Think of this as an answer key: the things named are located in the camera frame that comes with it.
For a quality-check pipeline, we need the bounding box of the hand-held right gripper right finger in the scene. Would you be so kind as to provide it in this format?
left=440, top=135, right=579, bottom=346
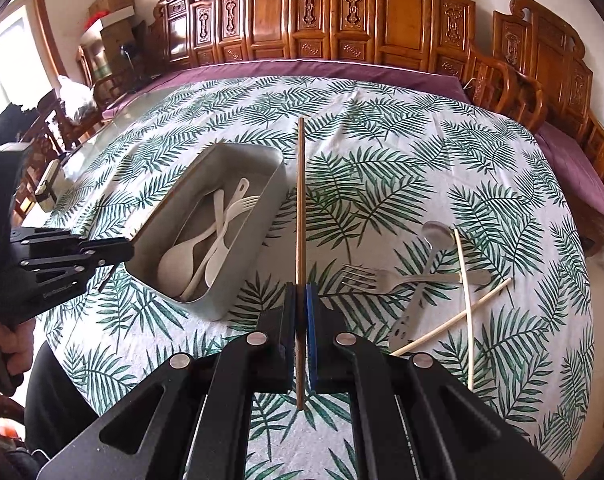
left=306, top=282, right=565, bottom=480

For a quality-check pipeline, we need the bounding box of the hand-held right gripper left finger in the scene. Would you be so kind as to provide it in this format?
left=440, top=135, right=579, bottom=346
left=34, top=282, right=297, bottom=480

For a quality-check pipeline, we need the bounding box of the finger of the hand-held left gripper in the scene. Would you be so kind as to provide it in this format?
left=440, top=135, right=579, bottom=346
left=22, top=255, right=133, bottom=289
left=11, top=227, right=134, bottom=262

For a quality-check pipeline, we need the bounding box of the brown wooden chopstick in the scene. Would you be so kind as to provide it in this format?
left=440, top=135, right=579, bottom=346
left=97, top=260, right=117, bottom=292
left=294, top=117, right=307, bottom=411

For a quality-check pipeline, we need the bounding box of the metal fork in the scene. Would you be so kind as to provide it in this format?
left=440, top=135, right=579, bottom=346
left=341, top=263, right=492, bottom=295

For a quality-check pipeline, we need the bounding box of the small white spoon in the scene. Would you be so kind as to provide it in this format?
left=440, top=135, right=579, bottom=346
left=203, top=178, right=250, bottom=287

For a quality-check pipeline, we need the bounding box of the grey metal rectangular container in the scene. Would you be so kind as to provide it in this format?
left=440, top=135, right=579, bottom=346
left=124, top=142, right=287, bottom=321

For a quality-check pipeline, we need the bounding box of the white plastic fork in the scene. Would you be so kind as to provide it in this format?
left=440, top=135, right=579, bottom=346
left=179, top=194, right=261, bottom=303

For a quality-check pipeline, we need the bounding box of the large white spoon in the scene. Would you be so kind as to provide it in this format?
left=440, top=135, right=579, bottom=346
left=158, top=189, right=227, bottom=287

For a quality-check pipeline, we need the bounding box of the metal spoon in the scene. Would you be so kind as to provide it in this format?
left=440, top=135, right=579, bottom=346
left=388, top=221, right=455, bottom=348

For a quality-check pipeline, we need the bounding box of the person's left hand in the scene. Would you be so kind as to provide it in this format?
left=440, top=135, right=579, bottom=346
left=0, top=316, right=36, bottom=392

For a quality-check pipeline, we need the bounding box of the small lidded box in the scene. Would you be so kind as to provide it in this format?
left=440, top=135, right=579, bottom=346
left=34, top=160, right=66, bottom=212

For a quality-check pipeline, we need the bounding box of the dark cloth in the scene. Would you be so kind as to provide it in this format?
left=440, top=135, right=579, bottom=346
left=0, top=104, right=39, bottom=151

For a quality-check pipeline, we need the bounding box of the dark wooden chair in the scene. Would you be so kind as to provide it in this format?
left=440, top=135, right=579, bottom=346
left=32, top=87, right=108, bottom=153

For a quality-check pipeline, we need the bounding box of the white plastic bag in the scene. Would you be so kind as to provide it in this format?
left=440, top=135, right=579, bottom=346
left=57, top=76, right=96, bottom=121

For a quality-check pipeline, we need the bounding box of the person's dark clothing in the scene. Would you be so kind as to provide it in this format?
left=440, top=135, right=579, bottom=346
left=24, top=344, right=104, bottom=463

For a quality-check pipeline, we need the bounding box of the wooden framed glass door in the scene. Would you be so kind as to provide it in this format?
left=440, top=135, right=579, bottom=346
left=0, top=0, right=68, bottom=106

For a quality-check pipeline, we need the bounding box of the cardboard boxes stack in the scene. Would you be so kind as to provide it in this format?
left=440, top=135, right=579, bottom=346
left=79, top=6, right=136, bottom=37

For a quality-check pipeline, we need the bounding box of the purple sofa cushion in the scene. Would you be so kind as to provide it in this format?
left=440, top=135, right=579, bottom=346
left=102, top=57, right=470, bottom=111

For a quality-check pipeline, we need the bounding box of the purple armchair cushion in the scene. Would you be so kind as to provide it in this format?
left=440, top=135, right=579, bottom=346
left=536, top=122, right=604, bottom=218

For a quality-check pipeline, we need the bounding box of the carved wooden sofa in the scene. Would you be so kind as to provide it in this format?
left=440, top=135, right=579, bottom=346
left=142, top=0, right=548, bottom=132

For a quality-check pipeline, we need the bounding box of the carved wooden armchair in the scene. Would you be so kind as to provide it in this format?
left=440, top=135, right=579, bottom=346
left=492, top=0, right=604, bottom=256

